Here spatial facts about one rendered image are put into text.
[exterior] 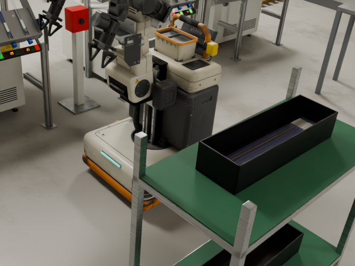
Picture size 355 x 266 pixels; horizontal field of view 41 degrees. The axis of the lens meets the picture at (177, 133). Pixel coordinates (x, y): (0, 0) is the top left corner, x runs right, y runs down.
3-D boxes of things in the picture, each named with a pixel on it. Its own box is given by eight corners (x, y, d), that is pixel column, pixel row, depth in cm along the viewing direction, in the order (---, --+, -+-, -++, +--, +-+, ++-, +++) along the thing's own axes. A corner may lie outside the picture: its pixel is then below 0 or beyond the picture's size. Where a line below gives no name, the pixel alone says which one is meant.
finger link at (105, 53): (99, 67, 204) (107, 47, 203) (90, 62, 209) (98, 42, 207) (111, 72, 209) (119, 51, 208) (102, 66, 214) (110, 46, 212)
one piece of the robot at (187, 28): (168, 50, 298) (182, 16, 293) (208, 71, 277) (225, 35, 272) (156, 47, 289) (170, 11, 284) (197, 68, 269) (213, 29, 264)
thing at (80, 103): (100, 105, 381) (100, 9, 340) (75, 115, 366) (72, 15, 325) (82, 94, 395) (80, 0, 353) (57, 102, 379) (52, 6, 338)
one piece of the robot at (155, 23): (166, 19, 232) (165, -3, 225) (173, 22, 229) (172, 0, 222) (150, 26, 227) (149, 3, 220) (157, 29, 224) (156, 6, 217)
